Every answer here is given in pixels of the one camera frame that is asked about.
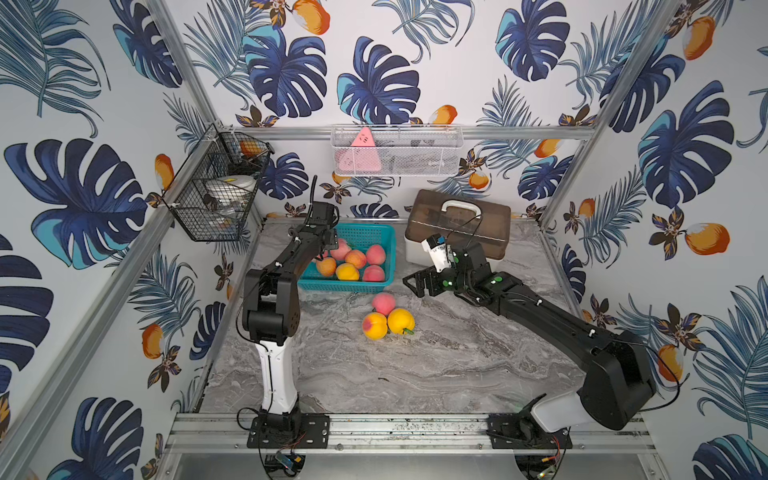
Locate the white bowl in wire basket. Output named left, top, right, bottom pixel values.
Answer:
left=206, top=175, right=257, bottom=208

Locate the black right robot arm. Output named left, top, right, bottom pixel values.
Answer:
left=403, top=236, right=657, bottom=449

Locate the teal plastic basket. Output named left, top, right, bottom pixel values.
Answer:
left=298, top=223, right=396, bottom=293

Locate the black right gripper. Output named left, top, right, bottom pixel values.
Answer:
left=401, top=260, right=472, bottom=298

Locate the yellow red peach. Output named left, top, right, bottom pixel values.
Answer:
left=335, top=263, right=360, bottom=281
left=344, top=249, right=367, bottom=270

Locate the pink triangle object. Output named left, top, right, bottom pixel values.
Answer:
left=337, top=127, right=382, bottom=174

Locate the yellow peach centre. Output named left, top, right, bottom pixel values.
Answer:
left=387, top=308, right=415, bottom=335

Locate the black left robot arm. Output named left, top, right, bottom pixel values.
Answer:
left=241, top=202, right=340, bottom=450

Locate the brown white storage box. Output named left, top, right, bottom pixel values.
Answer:
left=404, top=189, right=512, bottom=267

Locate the orange peach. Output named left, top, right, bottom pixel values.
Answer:
left=315, top=257, right=337, bottom=278

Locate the clear wall shelf tray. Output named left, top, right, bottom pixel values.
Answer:
left=330, top=125, right=464, bottom=177

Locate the pink peach top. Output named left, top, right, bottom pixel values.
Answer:
left=371, top=292, right=397, bottom=317

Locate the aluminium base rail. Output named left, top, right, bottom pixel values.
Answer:
left=165, top=414, right=656, bottom=455

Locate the black wire wall basket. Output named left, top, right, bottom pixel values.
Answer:
left=162, top=124, right=274, bottom=243

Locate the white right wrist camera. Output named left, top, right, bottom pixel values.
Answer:
left=421, top=233, right=453, bottom=273

